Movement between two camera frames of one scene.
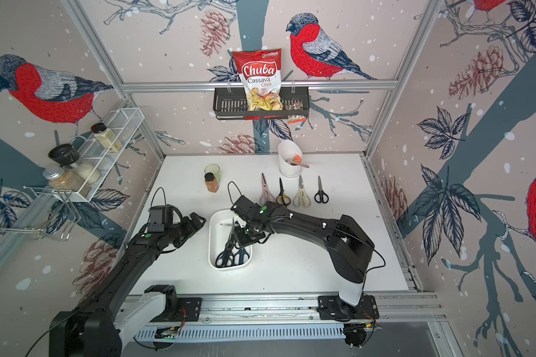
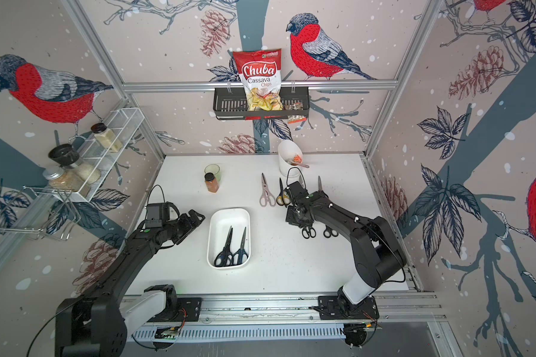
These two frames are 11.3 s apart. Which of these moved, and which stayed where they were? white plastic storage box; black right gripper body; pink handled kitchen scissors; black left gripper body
Moved: black right gripper body
Stayed: black left gripper body; white plastic storage box; pink handled kitchen scissors
